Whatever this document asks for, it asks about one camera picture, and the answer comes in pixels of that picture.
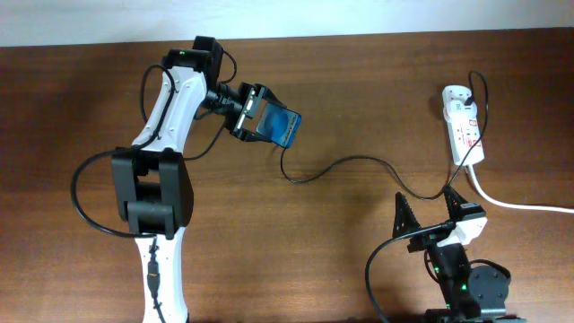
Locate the left black camera cable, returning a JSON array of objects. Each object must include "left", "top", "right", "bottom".
[{"left": 70, "top": 48, "right": 239, "bottom": 323}]

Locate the right black camera cable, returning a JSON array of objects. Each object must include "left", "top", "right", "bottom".
[{"left": 364, "top": 222, "right": 454, "bottom": 323}]

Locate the white power strip cord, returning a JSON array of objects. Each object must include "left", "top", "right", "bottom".
[{"left": 465, "top": 163, "right": 574, "bottom": 214}]

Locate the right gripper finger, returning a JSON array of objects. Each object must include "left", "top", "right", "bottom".
[
  {"left": 443, "top": 186, "right": 467, "bottom": 220},
  {"left": 392, "top": 192, "right": 421, "bottom": 238}
]

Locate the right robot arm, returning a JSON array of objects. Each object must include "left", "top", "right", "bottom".
[{"left": 392, "top": 188, "right": 524, "bottom": 322}]

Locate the white power strip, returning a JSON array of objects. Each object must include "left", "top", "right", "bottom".
[{"left": 442, "top": 85, "right": 484, "bottom": 166}]

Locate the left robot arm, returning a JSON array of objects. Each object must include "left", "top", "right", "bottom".
[{"left": 111, "top": 37, "right": 302, "bottom": 322}]

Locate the black USB charging cable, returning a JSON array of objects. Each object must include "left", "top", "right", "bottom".
[{"left": 280, "top": 70, "right": 490, "bottom": 201}]

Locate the blue Samsung Galaxy smartphone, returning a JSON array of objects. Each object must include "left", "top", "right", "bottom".
[{"left": 256, "top": 102, "right": 302, "bottom": 149}]

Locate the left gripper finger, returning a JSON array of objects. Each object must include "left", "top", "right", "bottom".
[
  {"left": 264, "top": 87, "right": 287, "bottom": 109},
  {"left": 239, "top": 129, "right": 271, "bottom": 143}
]

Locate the black camera cable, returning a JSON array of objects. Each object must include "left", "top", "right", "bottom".
[
  {"left": 70, "top": 48, "right": 239, "bottom": 323},
  {"left": 364, "top": 222, "right": 454, "bottom": 323}
]

